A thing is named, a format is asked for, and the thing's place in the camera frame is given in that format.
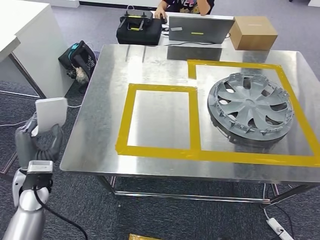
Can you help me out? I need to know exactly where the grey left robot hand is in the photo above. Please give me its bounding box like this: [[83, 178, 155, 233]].
[[14, 111, 64, 170]]

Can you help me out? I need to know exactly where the person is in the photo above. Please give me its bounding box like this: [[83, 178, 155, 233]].
[[154, 0, 216, 20]]

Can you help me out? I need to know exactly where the black equipment case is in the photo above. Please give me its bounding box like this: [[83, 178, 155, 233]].
[[115, 9, 163, 46]]

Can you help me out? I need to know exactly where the grey laptop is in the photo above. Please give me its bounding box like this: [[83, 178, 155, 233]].
[[168, 15, 235, 45]]

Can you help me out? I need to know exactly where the white desk cable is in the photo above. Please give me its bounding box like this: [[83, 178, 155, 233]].
[[0, 103, 82, 128]]

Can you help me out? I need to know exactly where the grey plastic wheel hubcap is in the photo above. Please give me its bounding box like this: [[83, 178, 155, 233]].
[[207, 72, 294, 148]]

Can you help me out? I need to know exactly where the brown cardboard box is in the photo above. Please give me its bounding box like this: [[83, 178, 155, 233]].
[[229, 15, 278, 51]]

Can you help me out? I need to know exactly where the white desk with metal legs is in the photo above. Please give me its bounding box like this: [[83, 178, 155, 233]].
[[0, 0, 75, 176]]

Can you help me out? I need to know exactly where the beige fluffy object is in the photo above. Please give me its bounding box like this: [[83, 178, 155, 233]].
[[75, 66, 90, 85]]

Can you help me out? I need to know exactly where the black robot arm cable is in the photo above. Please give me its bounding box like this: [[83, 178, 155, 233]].
[[33, 187, 88, 240]]

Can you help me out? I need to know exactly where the white power strip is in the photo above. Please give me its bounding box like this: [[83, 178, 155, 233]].
[[266, 217, 294, 240]]

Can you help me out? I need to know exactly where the black power cable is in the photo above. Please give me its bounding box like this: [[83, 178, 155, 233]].
[[273, 203, 295, 240]]

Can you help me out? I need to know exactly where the black and teal bag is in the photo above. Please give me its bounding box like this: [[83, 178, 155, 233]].
[[58, 40, 97, 94]]

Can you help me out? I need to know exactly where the white curved panel part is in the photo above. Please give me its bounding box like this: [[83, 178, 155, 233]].
[[35, 96, 69, 137]]

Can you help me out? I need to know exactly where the stainless steel workbench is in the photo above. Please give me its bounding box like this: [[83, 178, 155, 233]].
[[60, 43, 320, 206]]

